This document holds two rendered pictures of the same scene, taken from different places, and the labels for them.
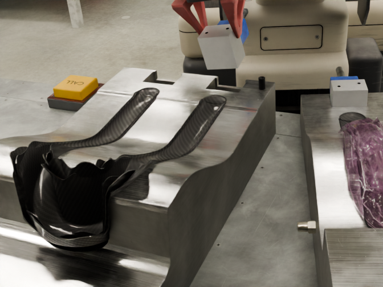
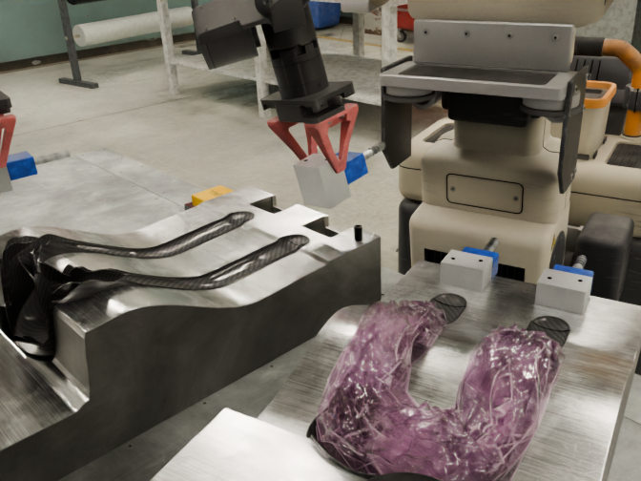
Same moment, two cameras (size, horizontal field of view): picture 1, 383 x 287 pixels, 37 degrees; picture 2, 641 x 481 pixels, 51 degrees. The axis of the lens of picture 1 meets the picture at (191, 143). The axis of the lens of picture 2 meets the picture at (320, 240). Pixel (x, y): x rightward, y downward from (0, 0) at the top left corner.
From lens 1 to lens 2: 0.35 m
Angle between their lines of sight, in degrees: 20
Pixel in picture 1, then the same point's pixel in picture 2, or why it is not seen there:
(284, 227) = not seen: hidden behind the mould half
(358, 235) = (248, 428)
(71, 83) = (212, 194)
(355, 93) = (467, 271)
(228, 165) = (245, 315)
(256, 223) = (264, 393)
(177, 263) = (106, 401)
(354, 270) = (198, 464)
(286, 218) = not seen: hidden behind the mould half
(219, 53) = (312, 186)
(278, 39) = (467, 191)
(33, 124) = not seen: hidden behind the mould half
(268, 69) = (445, 226)
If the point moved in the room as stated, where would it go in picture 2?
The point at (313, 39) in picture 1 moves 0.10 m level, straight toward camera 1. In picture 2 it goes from (510, 199) to (485, 223)
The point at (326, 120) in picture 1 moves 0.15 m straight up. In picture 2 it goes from (416, 296) to (418, 169)
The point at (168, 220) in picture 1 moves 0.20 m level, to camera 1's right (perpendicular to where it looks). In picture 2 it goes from (86, 346) to (300, 391)
